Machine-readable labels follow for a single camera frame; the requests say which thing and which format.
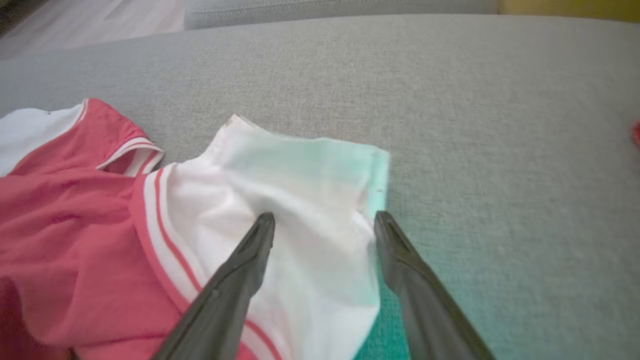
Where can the yellow sofa backrest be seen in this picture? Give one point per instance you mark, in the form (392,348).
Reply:
(575,7)

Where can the red white striped jersey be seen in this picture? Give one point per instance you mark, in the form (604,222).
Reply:
(636,135)

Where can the red and white shirt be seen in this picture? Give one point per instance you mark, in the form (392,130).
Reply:
(75,225)

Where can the medium grey sofa seat cushion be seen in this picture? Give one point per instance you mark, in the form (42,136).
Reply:
(325,12)

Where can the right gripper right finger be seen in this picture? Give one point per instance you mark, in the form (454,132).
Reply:
(425,310)

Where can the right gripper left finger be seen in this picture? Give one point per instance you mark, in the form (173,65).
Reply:
(220,310)

